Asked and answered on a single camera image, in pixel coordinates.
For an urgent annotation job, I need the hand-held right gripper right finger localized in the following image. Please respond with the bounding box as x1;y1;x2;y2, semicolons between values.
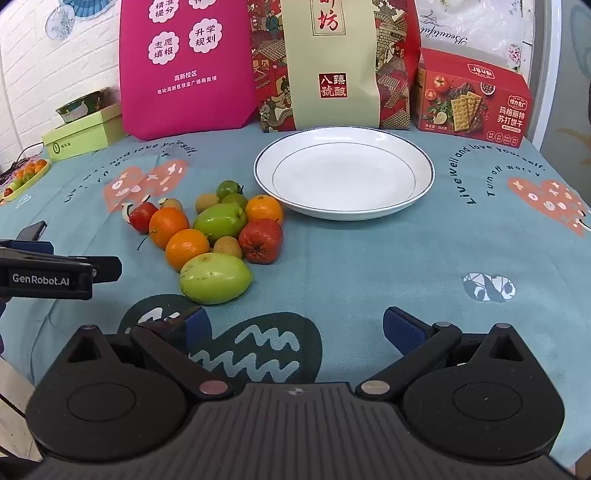
355;306;528;398

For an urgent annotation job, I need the orange mandarin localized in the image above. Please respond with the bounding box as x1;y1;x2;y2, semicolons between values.
148;207;190;250
165;229;211;272
245;195;284;227

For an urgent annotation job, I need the small green jujube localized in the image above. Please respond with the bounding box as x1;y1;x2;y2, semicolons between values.
193;204;247;245

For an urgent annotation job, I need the wrinkled red small apple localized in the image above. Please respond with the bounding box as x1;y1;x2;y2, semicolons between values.
238;219;284;265

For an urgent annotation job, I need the green patterned bowl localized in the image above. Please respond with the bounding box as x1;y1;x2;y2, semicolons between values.
56;90;110;124

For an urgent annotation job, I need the teal printed tablecloth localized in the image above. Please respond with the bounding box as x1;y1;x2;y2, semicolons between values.
0;124;591;468

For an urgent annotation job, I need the round translucent wall ornament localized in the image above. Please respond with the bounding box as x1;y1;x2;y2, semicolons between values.
44;6;75;41

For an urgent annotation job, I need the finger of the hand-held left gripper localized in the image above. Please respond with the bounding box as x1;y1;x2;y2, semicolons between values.
0;220;55;254
90;256;123;284

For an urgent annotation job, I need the red and beige paper bag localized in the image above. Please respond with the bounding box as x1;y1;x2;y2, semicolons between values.
247;0;422;134

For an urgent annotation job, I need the black cable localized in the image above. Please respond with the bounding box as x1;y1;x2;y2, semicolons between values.
0;142;48;185

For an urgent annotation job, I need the red cracker box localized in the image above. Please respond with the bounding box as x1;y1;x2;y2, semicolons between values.
412;47;535;149

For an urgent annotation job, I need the large green jujube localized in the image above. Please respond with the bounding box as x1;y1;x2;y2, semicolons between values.
180;252;254;306

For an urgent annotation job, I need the light green box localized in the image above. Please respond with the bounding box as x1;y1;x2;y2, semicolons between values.
41;102;126;162

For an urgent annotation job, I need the glossy red small apple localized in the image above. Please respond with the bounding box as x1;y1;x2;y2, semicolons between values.
128;202;160;234

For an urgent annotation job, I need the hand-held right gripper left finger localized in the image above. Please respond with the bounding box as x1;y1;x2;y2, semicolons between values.
65;305;234;401

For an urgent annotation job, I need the white floral bag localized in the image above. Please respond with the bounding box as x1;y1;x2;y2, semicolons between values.
414;0;536;75

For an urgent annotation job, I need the white frame post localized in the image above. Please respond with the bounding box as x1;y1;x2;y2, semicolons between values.
525;0;574;145

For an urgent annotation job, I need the white plate with blue rim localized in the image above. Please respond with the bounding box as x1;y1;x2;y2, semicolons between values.
253;127;435;221

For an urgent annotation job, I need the blue paper fan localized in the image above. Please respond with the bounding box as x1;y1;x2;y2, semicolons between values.
60;0;119;24

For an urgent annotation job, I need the yellow tray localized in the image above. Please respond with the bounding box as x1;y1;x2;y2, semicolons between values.
0;158;51;203

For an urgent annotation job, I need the pink tote bag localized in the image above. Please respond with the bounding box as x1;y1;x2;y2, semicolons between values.
119;0;259;141

